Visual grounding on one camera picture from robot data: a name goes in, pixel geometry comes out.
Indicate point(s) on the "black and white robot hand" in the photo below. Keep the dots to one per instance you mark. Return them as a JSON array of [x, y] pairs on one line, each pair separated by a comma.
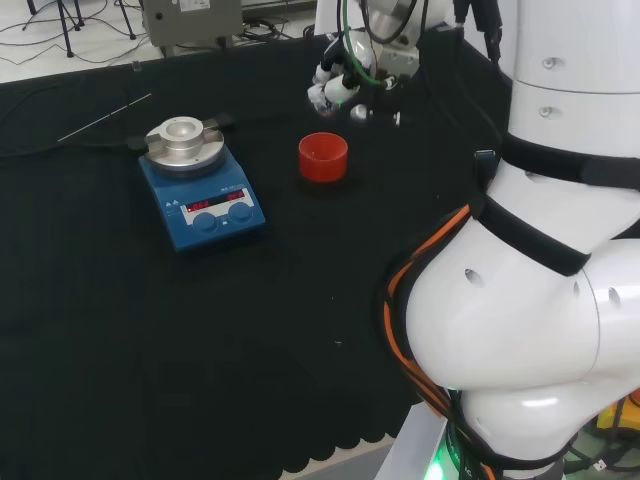
[[336, 89]]

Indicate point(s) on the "heater with blue base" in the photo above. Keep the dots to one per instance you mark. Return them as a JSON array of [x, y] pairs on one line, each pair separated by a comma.
[[210, 220]]

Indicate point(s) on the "grey metal box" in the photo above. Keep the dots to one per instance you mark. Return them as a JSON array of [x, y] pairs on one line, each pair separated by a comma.
[[190, 20]]

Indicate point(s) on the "thin glass rod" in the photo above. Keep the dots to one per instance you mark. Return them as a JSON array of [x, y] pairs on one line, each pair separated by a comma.
[[102, 119]]

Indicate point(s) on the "black tripod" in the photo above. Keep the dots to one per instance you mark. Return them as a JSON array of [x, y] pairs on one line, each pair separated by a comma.
[[67, 20]]

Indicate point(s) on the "black bench cloth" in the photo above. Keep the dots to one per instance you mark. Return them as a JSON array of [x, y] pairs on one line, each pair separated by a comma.
[[150, 325]]

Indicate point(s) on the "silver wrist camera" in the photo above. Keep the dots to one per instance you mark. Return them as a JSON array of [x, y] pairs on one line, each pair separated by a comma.
[[358, 113]]

